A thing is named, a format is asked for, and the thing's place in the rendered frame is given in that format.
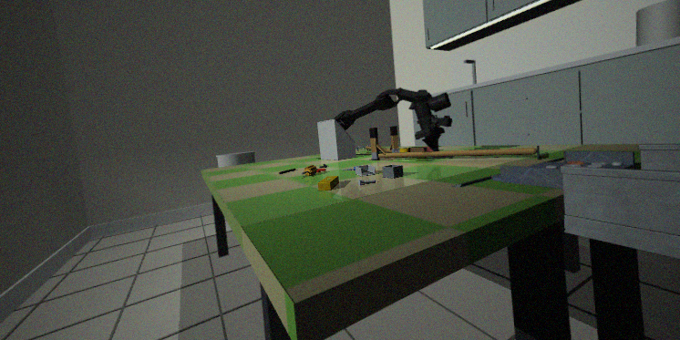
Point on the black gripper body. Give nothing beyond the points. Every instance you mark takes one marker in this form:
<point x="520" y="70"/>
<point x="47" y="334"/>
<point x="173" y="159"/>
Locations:
<point x="426" y="129"/>

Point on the yellow rectangular block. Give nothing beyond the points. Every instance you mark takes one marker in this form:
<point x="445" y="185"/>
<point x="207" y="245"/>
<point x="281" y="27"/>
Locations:
<point x="328" y="183"/>

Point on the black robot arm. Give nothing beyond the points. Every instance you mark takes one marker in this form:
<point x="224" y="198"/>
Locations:
<point x="422" y="102"/>

